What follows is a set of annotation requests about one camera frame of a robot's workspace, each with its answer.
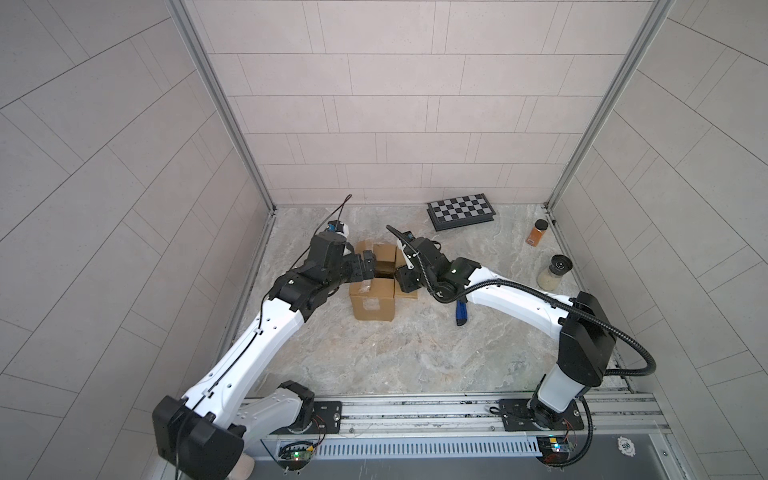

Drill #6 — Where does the brown cardboard express box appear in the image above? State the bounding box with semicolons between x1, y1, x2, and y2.
349;240;418;322

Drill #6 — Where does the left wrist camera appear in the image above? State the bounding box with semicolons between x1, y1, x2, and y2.
326;220;350;237

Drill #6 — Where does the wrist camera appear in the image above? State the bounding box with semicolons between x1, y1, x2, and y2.
398;240;414;270
326;220;350;237

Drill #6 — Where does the left green circuit board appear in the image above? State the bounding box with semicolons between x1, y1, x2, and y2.
278;441;316;464

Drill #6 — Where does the white spice jar black lid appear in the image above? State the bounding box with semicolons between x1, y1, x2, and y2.
537;254;573;292

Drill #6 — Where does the aluminium mounting rail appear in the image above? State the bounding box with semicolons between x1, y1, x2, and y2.
170;392;670;442

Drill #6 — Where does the white round sticker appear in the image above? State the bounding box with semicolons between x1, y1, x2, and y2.
617;436;637;458

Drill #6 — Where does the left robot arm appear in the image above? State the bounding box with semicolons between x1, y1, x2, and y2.
152;220;375;479

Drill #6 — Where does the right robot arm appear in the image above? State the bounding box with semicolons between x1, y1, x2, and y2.
387;225;618;417

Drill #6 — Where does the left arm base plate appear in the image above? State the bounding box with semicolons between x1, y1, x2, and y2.
272;401;343;435

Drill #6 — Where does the green circuit board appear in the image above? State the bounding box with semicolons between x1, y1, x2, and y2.
278;441;316;464
536;436;571;465

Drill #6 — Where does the wooden handle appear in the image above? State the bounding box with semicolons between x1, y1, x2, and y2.
227;454;255;480

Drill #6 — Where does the black corrugated cable conduit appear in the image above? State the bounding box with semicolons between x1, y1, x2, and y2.
385;224;658;378

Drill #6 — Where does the right green circuit board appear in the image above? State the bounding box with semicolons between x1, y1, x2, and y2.
536;436;571;465

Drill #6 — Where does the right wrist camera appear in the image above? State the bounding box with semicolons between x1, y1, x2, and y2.
398;240;414;270

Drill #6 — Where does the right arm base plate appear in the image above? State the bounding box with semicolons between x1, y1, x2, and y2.
497;399;585;432

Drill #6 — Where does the black white chessboard box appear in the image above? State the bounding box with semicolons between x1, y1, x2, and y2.
427;193;496;231

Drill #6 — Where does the orange spice bottle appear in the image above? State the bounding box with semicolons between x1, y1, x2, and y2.
525;219;549;247

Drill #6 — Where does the blue utility knife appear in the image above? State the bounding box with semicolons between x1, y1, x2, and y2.
455;299;469;326

